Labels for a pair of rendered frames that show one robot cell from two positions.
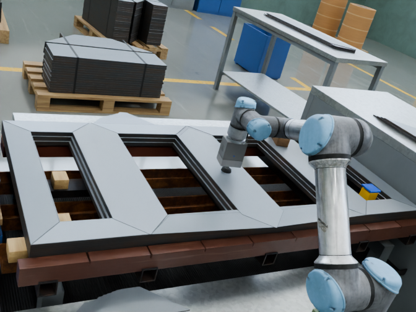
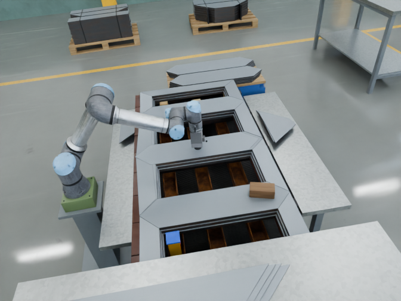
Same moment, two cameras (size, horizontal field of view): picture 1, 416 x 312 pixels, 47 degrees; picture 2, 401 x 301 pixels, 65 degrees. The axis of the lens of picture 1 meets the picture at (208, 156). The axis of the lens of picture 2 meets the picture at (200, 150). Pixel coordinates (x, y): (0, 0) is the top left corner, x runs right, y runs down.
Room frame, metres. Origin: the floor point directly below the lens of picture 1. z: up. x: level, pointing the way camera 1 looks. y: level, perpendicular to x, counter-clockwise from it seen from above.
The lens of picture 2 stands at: (2.38, -1.36, 2.04)
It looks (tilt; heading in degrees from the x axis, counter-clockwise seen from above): 40 degrees down; 118
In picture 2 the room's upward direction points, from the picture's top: 5 degrees counter-clockwise
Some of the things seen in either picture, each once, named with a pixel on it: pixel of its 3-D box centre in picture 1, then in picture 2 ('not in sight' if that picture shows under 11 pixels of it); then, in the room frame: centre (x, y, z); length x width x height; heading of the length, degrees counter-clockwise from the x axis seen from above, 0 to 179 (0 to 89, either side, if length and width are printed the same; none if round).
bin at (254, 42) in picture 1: (262, 51); not in sight; (6.66, -0.34, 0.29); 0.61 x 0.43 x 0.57; 34
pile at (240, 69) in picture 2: not in sight; (213, 73); (1.36, 0.92, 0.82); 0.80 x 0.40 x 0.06; 33
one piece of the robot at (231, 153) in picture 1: (231, 148); (198, 135); (1.69, -0.08, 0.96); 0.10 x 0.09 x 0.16; 22
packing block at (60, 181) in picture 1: (59, 180); not in sight; (1.41, 0.48, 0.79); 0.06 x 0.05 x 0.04; 33
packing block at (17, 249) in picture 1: (17, 249); not in sight; (1.02, 0.44, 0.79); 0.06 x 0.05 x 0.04; 33
